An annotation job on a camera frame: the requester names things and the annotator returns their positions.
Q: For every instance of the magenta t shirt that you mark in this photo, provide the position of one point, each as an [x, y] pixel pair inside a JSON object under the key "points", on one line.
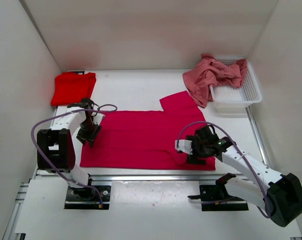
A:
{"points": [[146, 139]]}

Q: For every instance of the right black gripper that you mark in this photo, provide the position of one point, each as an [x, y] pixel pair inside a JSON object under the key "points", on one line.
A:
{"points": [[195, 155]]}

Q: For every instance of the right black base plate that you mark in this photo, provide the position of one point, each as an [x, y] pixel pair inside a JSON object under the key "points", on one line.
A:
{"points": [[212, 198]]}

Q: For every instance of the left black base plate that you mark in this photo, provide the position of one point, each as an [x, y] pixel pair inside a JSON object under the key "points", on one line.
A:
{"points": [[83, 198]]}

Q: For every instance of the white plastic basket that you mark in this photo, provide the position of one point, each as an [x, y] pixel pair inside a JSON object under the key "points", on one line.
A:
{"points": [[232, 100]]}

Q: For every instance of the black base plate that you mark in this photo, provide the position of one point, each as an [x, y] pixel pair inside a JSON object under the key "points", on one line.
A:
{"points": [[83, 198], [212, 198]]}

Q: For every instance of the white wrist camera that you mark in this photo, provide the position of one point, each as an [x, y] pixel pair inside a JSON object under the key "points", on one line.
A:
{"points": [[98, 118], [184, 146]]}

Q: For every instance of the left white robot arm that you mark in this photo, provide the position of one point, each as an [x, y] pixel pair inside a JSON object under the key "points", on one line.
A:
{"points": [[55, 147]]}

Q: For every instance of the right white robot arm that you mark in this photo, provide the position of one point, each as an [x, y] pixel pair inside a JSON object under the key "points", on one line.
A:
{"points": [[277, 196]]}

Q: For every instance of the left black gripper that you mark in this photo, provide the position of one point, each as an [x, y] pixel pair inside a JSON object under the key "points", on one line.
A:
{"points": [[82, 137]]}

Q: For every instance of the red t shirt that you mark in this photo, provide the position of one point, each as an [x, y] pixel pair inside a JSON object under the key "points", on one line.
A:
{"points": [[71, 88]]}

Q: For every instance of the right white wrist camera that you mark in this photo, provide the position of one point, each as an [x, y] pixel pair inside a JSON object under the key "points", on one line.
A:
{"points": [[184, 146]]}

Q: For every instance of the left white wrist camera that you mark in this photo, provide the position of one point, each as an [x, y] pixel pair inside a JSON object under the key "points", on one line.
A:
{"points": [[98, 118]]}

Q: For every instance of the light pink t shirt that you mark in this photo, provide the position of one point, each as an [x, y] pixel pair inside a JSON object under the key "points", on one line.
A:
{"points": [[210, 72]]}

